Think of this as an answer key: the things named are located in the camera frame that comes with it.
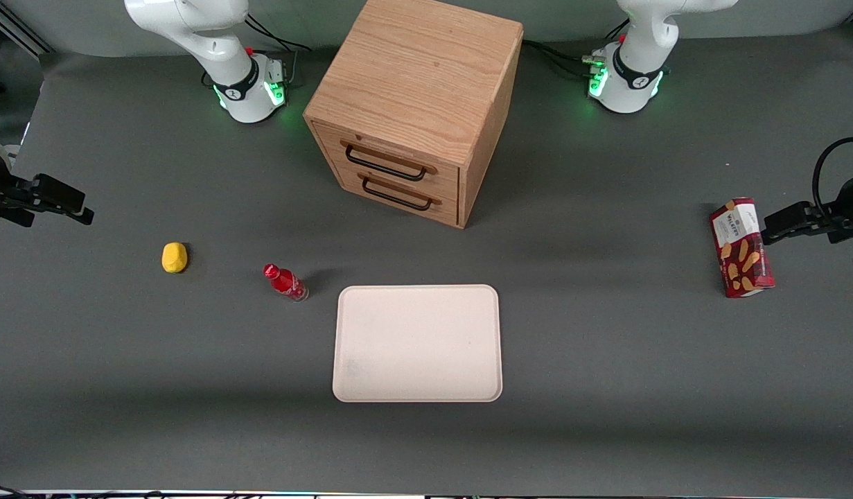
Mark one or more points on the yellow lemon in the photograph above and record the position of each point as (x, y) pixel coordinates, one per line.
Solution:
(174, 257)

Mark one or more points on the aluminium frame rail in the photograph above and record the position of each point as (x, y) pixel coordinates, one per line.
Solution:
(21, 28)

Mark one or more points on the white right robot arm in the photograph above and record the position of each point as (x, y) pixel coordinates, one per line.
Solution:
(211, 41)

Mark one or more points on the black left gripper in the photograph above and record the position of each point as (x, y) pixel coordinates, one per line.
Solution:
(846, 211)

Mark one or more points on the wooden two-drawer cabinet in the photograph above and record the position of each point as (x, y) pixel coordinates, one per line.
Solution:
(412, 76)

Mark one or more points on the beige rectangular tray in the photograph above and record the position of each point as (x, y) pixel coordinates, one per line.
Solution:
(418, 343)

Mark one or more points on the red coke bottle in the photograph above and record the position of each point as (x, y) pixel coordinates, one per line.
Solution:
(286, 283)

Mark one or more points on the red biscuit box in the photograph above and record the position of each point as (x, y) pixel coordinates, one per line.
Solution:
(741, 249)

